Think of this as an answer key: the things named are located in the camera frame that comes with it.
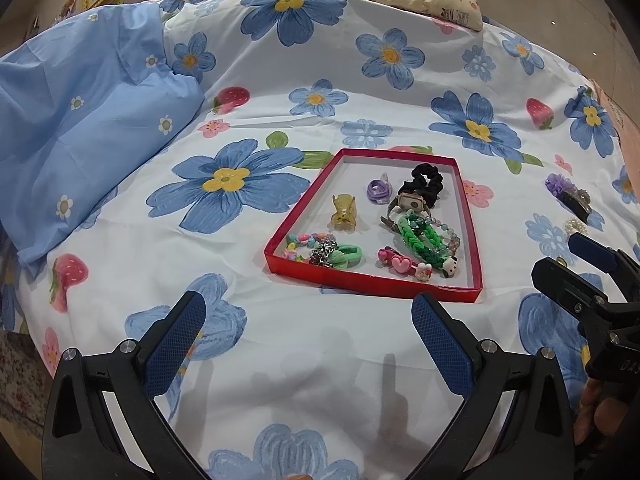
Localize wristwatch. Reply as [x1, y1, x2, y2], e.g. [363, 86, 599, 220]
[381, 191, 431, 233]

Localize person's right hand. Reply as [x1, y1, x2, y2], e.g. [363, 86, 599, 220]
[574, 379, 640, 447]

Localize clear beaded bracelet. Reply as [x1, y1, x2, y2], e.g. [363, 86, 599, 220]
[425, 217, 463, 257]

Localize red shallow box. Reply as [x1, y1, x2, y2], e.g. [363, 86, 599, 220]
[264, 148, 483, 305]

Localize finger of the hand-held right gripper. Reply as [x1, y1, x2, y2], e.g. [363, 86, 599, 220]
[531, 256, 627, 324]
[567, 232, 640, 302]

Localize purple hair tie white bow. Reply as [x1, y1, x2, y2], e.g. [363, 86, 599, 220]
[366, 171, 396, 206]

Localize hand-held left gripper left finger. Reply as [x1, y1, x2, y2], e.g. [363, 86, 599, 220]
[41, 290, 211, 480]

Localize green braided bracelet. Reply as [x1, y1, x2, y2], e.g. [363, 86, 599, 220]
[395, 212, 461, 279]

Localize floral print bedsheet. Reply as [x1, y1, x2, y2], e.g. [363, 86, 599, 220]
[0, 0, 640, 480]

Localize amber hair claw clip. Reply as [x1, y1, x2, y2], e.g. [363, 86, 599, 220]
[329, 192, 359, 233]

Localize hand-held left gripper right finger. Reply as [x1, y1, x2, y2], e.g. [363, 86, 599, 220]
[404, 292, 576, 480]

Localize pink heart hair clip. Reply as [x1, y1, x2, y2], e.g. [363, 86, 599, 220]
[377, 246, 435, 281]

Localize colourful bead bracelet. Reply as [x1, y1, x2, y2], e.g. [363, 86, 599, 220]
[282, 232, 333, 264]

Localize green hair tie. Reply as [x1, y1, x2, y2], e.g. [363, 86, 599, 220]
[327, 242, 366, 269]

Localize black silver chain bracelet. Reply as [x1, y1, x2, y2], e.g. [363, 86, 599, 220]
[309, 240, 338, 267]

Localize blue pillow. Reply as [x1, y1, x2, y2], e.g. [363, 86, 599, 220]
[0, 2, 206, 267]

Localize patterned floor rug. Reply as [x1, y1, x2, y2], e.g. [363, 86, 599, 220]
[0, 330, 57, 441]

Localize purple flower hair clip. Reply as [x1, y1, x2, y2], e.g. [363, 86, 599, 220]
[545, 174, 593, 216]

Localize black scrunchie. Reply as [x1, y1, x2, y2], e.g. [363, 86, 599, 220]
[397, 162, 443, 208]

